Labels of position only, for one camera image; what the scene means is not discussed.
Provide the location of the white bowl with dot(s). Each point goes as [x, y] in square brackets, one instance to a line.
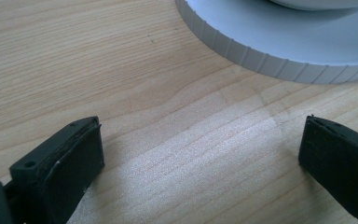
[323, 3]

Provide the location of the round grey ribbed tray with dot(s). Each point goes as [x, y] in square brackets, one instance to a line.
[292, 34]

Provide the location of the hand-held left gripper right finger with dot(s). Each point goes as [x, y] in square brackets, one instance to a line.
[338, 161]

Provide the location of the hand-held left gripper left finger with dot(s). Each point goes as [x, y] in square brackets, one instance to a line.
[62, 168]

